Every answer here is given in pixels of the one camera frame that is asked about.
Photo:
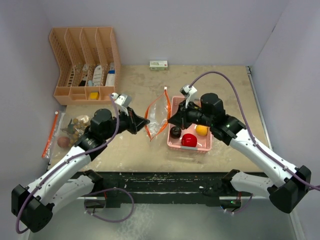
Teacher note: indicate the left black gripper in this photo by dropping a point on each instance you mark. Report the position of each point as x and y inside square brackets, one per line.
[135, 122]

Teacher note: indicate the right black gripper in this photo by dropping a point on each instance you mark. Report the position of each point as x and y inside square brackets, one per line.
[181, 119]

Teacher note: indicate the dark purple mangosteen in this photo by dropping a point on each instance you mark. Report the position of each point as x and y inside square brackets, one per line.
[175, 132]

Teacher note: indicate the red apple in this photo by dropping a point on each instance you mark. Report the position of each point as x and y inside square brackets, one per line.
[189, 140]

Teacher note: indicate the clear zip bag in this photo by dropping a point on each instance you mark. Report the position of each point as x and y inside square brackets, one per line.
[158, 112]
[51, 149]

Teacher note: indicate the yellow orange peach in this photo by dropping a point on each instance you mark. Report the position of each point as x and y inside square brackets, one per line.
[201, 130]

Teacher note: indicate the white mushroom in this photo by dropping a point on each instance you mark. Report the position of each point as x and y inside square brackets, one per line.
[83, 119]

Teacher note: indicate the brown longan bunch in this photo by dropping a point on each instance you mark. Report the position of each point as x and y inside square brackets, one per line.
[74, 130]

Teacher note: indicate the clear zip top bag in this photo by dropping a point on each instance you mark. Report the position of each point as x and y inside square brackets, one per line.
[51, 149]

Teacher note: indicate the brown passion fruit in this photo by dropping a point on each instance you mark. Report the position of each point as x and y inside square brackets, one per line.
[63, 142]

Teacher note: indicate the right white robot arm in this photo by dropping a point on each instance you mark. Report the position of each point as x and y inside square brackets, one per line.
[284, 185]

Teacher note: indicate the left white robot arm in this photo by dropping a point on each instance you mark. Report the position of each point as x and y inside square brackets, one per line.
[35, 204]

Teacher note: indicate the pink plastic basket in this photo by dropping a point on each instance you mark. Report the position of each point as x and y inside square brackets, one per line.
[204, 143]

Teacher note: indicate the white blue box in organizer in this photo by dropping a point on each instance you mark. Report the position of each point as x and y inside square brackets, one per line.
[111, 76]

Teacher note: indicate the yellow block in organizer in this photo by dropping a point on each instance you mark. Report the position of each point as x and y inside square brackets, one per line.
[94, 95]

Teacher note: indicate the small green white box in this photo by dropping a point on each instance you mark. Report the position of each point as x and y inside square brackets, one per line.
[158, 65]

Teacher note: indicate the white tube in organizer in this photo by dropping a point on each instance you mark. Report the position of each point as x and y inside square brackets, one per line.
[97, 76]

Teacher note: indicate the black white item in organizer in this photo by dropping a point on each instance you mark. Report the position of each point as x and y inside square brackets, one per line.
[84, 76]

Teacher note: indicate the orange file organizer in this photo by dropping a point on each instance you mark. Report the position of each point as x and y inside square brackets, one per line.
[75, 46]

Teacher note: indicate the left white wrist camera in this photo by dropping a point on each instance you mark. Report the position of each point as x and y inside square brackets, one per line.
[122, 101]

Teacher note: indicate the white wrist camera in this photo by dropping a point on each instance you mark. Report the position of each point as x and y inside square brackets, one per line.
[189, 93]
[122, 101]

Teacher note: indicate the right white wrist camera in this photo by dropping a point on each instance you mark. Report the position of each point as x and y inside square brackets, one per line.
[189, 93]

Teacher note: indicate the black metal base frame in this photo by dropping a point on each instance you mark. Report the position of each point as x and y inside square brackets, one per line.
[189, 188]

